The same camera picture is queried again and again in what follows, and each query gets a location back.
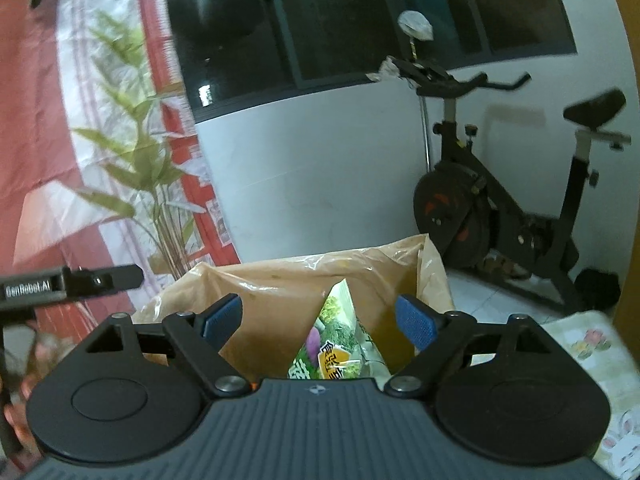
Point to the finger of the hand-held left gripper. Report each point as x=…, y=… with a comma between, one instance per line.
x=105, y=280

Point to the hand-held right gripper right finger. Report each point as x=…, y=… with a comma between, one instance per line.
x=417, y=322

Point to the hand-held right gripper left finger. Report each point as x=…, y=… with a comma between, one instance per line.
x=222, y=320

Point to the cardboard box with plastic liner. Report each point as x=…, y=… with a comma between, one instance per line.
x=280, y=285

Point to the green white snack packet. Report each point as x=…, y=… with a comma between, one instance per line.
x=340, y=325

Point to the black exercise bike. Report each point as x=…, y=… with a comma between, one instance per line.
x=480, y=200

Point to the checkered tablecloth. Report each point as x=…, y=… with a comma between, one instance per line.
x=590, y=345

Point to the metal pole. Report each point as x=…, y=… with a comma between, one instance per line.
x=426, y=130

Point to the crumpled white tissue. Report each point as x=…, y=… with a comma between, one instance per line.
x=382, y=71

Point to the dark window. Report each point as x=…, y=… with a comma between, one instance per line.
x=350, y=20

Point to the printed wall backdrop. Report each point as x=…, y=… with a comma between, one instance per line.
x=50, y=110

